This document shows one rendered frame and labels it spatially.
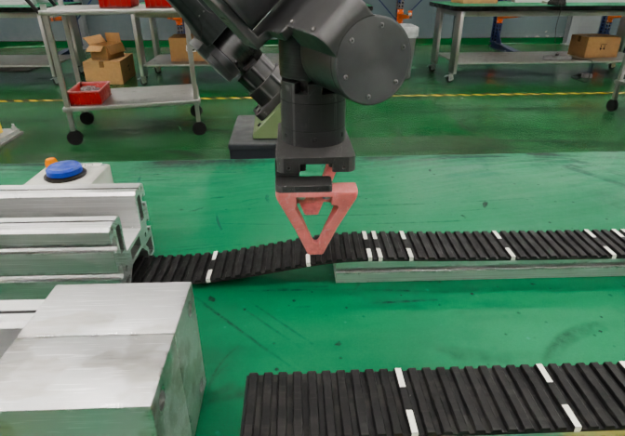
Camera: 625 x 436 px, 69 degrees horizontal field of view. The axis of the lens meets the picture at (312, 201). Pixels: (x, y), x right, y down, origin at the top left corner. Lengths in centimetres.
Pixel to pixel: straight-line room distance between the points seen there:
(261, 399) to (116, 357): 10
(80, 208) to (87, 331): 23
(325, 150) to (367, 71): 10
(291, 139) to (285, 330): 17
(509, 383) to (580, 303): 18
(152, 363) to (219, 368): 13
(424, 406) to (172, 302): 17
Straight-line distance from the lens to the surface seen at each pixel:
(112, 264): 45
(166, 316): 30
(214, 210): 62
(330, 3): 32
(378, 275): 47
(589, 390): 37
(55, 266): 47
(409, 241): 48
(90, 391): 27
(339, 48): 30
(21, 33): 899
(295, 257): 46
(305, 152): 38
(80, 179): 61
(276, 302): 45
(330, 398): 32
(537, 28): 901
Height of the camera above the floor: 106
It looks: 27 degrees down
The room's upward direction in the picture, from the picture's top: straight up
